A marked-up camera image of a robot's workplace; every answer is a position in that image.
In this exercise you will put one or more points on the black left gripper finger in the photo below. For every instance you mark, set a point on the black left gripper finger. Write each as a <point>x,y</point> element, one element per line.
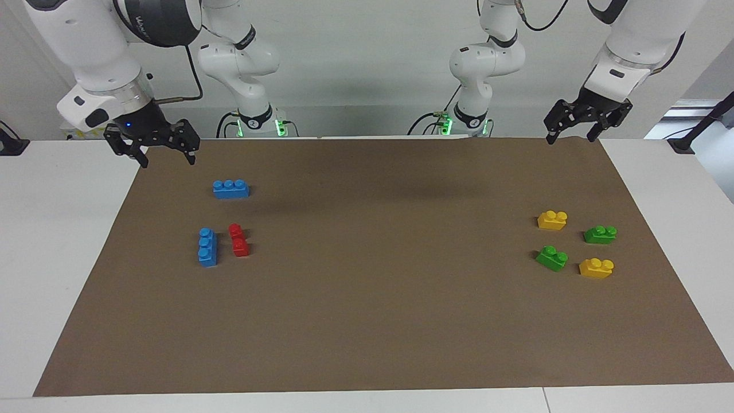
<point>556,121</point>
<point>613,117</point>

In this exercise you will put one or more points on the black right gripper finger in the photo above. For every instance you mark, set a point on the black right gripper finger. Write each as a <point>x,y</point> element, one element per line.
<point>186,140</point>
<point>123,146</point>

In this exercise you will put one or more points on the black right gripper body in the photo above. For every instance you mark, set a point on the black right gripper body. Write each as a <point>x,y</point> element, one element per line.
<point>143,123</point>

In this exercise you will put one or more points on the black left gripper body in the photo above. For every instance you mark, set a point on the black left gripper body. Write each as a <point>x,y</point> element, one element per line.
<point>593,103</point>

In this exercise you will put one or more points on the blue three-stud toy block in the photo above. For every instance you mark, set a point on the blue three-stud toy block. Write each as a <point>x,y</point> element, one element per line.
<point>231,189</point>
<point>207,248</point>

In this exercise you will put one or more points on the green two-stud toy block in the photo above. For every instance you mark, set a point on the green two-stud toy block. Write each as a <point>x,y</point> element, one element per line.
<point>600,235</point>
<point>551,259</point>

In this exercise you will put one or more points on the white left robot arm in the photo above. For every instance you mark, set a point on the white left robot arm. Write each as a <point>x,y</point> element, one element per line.
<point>642,34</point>

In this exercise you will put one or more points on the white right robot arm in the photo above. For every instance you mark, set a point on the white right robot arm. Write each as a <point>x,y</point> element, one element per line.
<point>86,46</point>

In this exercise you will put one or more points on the yellow two-stud toy block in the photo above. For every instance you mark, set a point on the yellow two-stud toy block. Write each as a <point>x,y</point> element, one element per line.
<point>596,269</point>
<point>552,221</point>

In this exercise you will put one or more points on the red toy block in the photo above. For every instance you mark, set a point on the red toy block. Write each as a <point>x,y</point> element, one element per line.
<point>241,248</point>
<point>235,230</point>

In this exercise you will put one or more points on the black clamp with rod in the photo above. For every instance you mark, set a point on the black clamp with rod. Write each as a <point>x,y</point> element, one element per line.
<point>682,143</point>

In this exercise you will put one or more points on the black table clamp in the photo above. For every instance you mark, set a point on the black table clamp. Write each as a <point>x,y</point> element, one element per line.
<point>12,146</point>

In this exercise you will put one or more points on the brown table mat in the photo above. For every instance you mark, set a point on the brown table mat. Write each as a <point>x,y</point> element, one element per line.
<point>367,332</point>

